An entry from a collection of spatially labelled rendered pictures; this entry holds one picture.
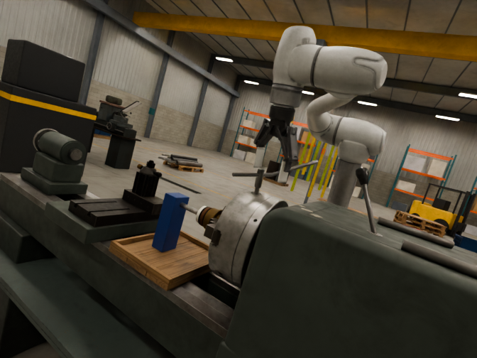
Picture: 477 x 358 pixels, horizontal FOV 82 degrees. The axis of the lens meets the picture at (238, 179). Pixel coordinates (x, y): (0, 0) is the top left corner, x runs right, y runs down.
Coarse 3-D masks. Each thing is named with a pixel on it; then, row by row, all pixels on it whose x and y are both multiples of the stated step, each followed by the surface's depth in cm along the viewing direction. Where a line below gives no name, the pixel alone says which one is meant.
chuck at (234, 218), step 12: (240, 192) 88; (228, 204) 84; (240, 204) 84; (252, 204) 83; (228, 216) 82; (240, 216) 81; (216, 228) 82; (228, 228) 80; (240, 228) 79; (228, 240) 79; (216, 252) 81; (228, 252) 79; (216, 264) 83; (228, 264) 80; (228, 276) 83
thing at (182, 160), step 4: (172, 156) 909; (176, 156) 923; (180, 156) 942; (184, 156) 959; (164, 160) 875; (168, 160) 889; (172, 160) 904; (176, 160) 894; (180, 160) 930; (184, 160) 946; (188, 160) 968; (192, 160) 999; (196, 160) 1015; (176, 164) 893; (180, 164) 904; (184, 164) 917; (188, 164) 935; (192, 164) 953; (196, 164) 970; (200, 164) 992
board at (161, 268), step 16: (128, 240) 106; (144, 240) 113; (192, 240) 126; (128, 256) 96; (144, 256) 100; (160, 256) 104; (176, 256) 107; (192, 256) 111; (144, 272) 92; (160, 272) 89; (176, 272) 96; (192, 272) 97
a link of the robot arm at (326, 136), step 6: (330, 114) 123; (336, 120) 120; (330, 126) 120; (336, 126) 119; (312, 132) 123; (324, 132) 121; (330, 132) 120; (318, 138) 127; (324, 138) 123; (330, 138) 121
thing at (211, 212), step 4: (204, 208) 100; (208, 208) 100; (212, 208) 100; (200, 212) 99; (204, 212) 99; (208, 212) 98; (212, 212) 98; (216, 212) 97; (220, 212) 99; (200, 216) 99; (204, 216) 98; (208, 216) 97; (212, 216) 96; (216, 216) 98; (200, 220) 99; (204, 220) 97; (208, 220) 97; (200, 224) 100; (204, 224) 98; (204, 228) 99
